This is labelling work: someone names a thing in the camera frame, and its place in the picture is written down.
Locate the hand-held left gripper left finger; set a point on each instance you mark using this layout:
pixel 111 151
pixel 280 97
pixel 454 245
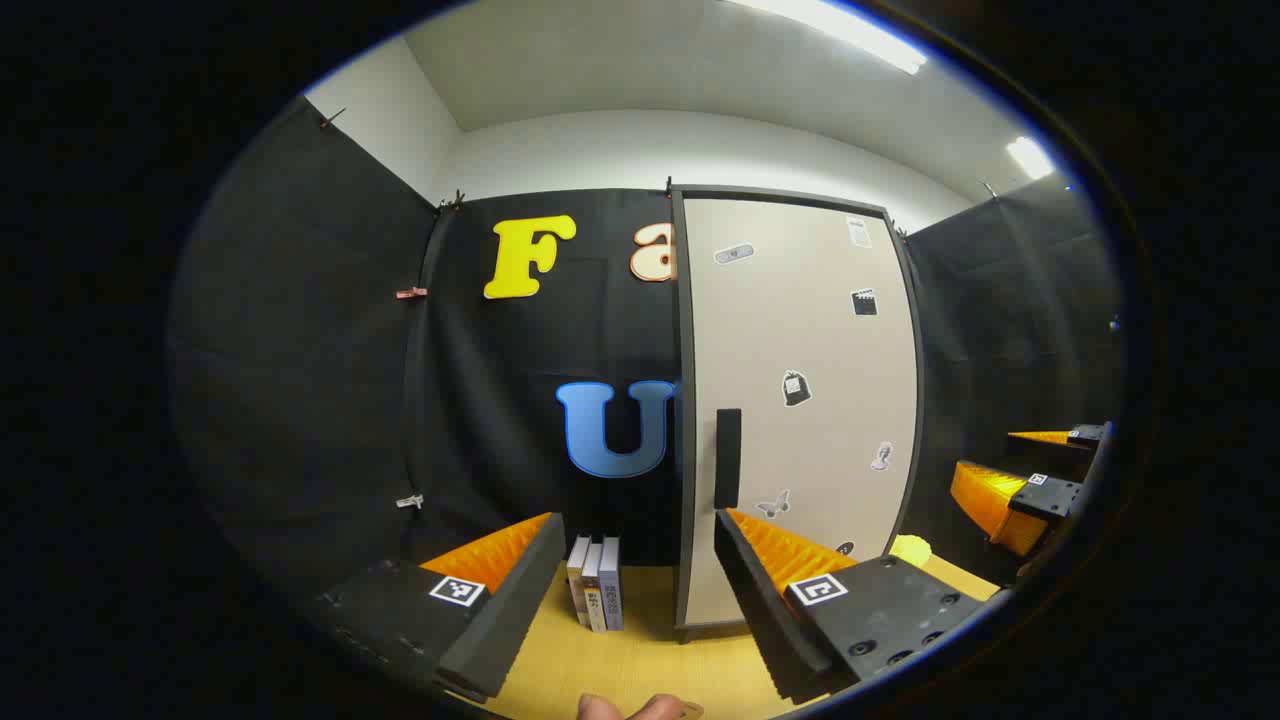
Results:
pixel 510 620

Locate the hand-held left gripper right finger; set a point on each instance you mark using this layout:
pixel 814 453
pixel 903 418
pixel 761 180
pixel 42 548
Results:
pixel 760 610

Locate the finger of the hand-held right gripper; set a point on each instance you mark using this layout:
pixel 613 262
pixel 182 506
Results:
pixel 1050 497
pixel 1088 434

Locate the beige cabinet door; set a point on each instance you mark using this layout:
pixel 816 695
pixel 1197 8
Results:
pixel 800 450

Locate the dark grey cabinet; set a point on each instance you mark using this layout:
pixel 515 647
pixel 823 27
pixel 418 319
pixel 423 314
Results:
pixel 679 400

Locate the beige book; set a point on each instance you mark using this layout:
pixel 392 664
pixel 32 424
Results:
pixel 577 580

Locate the white book orange label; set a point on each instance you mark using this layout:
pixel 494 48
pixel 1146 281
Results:
pixel 594 600

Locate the blue-grey book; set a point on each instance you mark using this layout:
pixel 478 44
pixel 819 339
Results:
pixel 612 585

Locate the yellow textured ball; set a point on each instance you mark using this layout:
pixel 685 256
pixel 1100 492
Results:
pixel 910 551

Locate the silver clip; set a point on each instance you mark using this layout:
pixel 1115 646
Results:
pixel 409 501

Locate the small ceiling light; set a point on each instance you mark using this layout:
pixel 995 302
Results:
pixel 1030 158

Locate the black backdrop cloth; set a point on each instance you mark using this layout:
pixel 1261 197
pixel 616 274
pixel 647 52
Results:
pixel 300 350

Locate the copper clip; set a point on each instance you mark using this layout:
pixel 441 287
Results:
pixel 411 292

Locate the long ceiling light strip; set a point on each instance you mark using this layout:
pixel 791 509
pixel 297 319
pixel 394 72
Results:
pixel 850 30

